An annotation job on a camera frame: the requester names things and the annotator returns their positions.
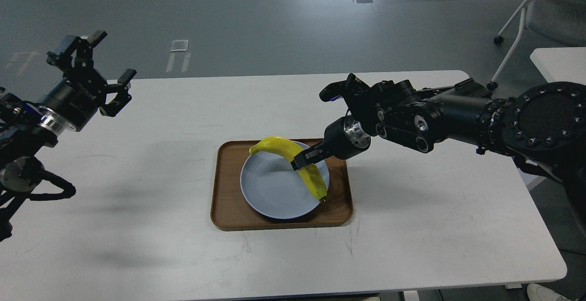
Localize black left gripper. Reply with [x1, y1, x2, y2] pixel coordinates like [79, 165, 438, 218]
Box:
[38, 30, 137, 132]

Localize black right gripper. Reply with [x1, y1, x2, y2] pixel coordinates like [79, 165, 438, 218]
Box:
[290, 116, 372, 171]

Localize yellow banana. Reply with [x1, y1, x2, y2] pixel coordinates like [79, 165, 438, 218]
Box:
[249, 136, 328, 202]

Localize light blue plate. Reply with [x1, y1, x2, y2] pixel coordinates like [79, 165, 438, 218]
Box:
[240, 142, 330, 219]

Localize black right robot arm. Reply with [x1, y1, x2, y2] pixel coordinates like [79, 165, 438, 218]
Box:
[290, 73, 586, 230]

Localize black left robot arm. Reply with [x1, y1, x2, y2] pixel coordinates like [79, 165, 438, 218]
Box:
[0, 30, 136, 240]

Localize brown wooden tray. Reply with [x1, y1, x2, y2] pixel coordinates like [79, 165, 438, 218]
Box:
[211, 140, 354, 231]

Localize white shoe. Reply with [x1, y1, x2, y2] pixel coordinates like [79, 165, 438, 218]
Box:
[526, 284, 570, 301]

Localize white side table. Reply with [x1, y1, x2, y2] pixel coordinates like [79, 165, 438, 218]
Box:
[530, 47, 586, 85]

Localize white office chair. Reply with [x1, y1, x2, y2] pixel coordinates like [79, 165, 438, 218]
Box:
[486, 0, 586, 91]

